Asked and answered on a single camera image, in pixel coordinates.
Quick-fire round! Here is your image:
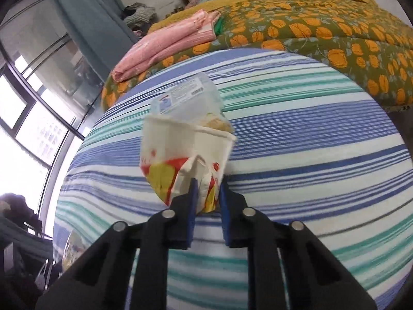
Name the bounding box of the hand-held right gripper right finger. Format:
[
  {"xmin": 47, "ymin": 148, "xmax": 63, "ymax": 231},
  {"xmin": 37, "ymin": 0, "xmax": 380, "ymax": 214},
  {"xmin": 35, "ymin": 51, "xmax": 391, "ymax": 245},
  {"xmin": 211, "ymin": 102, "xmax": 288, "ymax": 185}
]
[{"xmin": 219, "ymin": 181, "xmax": 378, "ymax": 310}]

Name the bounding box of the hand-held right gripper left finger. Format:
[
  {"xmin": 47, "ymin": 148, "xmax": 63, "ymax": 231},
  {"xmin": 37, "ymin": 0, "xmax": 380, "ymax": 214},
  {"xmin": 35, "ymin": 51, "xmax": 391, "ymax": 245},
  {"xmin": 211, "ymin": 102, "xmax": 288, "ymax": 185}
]
[{"xmin": 35, "ymin": 178, "xmax": 198, "ymax": 310}]

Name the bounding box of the white red yellow paper cup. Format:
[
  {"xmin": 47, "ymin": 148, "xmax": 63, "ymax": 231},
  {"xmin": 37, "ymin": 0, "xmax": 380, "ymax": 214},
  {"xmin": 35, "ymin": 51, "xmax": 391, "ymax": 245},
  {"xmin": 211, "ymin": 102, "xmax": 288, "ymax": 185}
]
[{"xmin": 139, "ymin": 116, "xmax": 238, "ymax": 214}]

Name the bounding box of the beige crumpled paper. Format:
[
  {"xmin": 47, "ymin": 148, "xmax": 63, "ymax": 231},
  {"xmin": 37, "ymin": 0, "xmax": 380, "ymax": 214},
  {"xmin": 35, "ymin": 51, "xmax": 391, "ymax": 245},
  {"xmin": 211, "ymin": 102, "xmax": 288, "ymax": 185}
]
[{"xmin": 198, "ymin": 112, "xmax": 235, "ymax": 134}]

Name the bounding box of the clear plastic box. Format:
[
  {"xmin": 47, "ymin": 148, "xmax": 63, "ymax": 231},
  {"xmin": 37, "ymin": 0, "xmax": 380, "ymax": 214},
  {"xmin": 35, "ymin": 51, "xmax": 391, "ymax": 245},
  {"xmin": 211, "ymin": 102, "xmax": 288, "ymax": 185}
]
[{"xmin": 150, "ymin": 73, "xmax": 224, "ymax": 127}]

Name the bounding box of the pale crumpled wrapper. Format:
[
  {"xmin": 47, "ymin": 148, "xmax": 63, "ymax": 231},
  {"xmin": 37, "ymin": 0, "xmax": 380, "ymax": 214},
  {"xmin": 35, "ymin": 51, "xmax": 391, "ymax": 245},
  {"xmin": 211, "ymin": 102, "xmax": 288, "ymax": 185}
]
[{"xmin": 61, "ymin": 231, "xmax": 88, "ymax": 272}]

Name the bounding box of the pink striped folded blanket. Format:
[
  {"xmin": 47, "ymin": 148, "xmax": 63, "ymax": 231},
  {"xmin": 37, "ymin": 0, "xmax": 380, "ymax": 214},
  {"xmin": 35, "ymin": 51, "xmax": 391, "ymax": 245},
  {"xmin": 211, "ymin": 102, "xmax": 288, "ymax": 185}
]
[{"xmin": 111, "ymin": 9, "xmax": 222, "ymax": 83}]

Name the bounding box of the dark cloth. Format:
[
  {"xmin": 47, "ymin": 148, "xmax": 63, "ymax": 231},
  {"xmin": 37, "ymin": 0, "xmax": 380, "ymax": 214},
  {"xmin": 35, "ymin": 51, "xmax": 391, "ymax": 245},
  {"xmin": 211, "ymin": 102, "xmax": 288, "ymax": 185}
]
[{"xmin": 0, "ymin": 193, "xmax": 54, "ymax": 310}]

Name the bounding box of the pile of clothes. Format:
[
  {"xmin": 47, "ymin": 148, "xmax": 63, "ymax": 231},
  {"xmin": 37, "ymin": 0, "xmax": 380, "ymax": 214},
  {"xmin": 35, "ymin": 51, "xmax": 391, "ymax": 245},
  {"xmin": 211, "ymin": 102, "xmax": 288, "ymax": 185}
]
[{"xmin": 122, "ymin": 3, "xmax": 157, "ymax": 32}]

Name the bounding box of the green orange patterned bedspread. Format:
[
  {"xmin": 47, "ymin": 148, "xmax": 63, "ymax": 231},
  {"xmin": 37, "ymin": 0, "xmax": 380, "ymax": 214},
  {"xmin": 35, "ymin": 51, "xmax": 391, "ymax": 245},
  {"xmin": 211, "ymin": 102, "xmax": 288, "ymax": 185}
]
[{"xmin": 101, "ymin": 0, "xmax": 413, "ymax": 111}]

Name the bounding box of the grey blue curtain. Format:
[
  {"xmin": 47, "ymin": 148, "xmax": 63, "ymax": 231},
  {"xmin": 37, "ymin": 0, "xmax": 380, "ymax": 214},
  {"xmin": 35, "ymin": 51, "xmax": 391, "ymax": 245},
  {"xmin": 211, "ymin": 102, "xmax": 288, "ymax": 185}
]
[{"xmin": 35, "ymin": 0, "xmax": 140, "ymax": 82}]

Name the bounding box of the black window frame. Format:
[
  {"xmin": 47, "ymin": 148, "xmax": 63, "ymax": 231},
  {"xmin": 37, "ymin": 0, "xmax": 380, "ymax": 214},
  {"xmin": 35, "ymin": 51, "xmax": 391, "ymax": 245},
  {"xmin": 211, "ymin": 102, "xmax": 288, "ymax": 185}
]
[{"xmin": 0, "ymin": 39, "xmax": 95, "ymax": 169}]

